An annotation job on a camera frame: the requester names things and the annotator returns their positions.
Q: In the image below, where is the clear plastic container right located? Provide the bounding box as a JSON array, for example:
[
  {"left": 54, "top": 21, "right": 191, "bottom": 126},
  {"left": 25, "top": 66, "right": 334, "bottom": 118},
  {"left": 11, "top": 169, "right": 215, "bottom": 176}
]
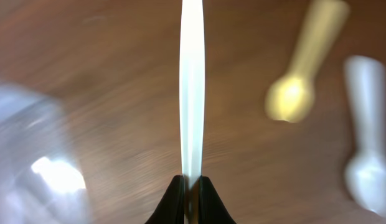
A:
[{"left": 0, "top": 79, "right": 93, "bottom": 224}]

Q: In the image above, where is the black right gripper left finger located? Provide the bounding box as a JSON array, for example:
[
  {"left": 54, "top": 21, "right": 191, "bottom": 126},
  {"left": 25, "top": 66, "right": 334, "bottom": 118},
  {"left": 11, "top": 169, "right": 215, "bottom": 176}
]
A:
[{"left": 145, "top": 175, "right": 184, "bottom": 224}]

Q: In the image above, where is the white plastic spoon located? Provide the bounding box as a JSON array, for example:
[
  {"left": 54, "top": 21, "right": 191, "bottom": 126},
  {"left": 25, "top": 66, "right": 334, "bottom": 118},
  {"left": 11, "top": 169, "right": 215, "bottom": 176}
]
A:
[
  {"left": 179, "top": 0, "right": 205, "bottom": 223},
  {"left": 345, "top": 55, "right": 386, "bottom": 217}
]

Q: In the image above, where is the yellow plastic spoon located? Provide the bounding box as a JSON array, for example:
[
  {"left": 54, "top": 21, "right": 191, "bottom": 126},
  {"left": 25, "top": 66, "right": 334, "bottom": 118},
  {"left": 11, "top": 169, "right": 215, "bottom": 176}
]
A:
[{"left": 265, "top": 0, "right": 349, "bottom": 123}]

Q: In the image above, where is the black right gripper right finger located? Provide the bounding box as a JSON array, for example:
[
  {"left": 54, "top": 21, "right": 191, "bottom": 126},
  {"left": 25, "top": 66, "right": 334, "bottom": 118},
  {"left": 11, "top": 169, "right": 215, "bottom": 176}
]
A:
[{"left": 199, "top": 176, "right": 236, "bottom": 224}]

